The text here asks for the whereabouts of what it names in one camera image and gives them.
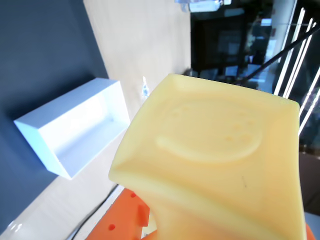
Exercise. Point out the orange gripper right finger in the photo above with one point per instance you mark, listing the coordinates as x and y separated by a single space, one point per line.
308 233

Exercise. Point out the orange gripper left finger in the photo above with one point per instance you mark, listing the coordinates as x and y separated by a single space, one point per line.
120 220

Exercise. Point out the yellow plastic toy block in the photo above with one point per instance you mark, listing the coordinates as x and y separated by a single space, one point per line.
212 162

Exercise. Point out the white open cardboard box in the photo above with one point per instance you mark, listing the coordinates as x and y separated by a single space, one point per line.
75 130

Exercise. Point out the dark grey table mat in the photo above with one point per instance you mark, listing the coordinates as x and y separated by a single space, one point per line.
45 62

